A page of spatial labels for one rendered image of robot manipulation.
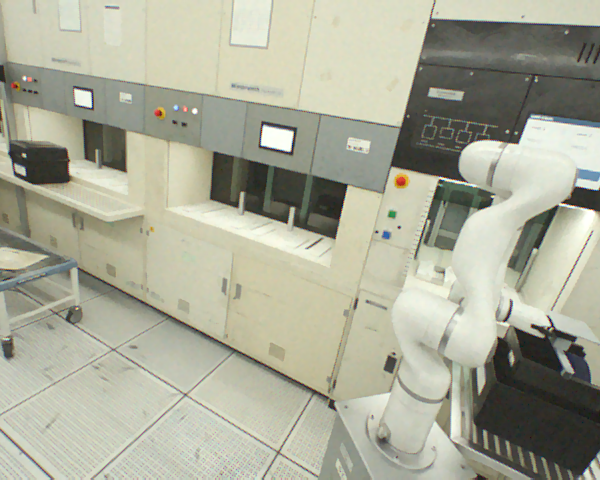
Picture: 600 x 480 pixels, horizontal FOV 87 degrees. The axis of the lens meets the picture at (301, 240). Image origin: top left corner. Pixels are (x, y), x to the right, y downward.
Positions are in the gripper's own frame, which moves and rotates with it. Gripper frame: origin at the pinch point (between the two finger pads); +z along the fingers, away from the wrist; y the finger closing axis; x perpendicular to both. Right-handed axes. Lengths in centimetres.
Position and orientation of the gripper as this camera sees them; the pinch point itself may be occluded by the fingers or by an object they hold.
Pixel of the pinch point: (566, 330)
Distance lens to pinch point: 120.0
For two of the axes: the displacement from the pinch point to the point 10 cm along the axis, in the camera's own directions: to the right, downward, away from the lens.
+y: -4.4, 2.4, -8.7
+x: 1.7, -9.2, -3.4
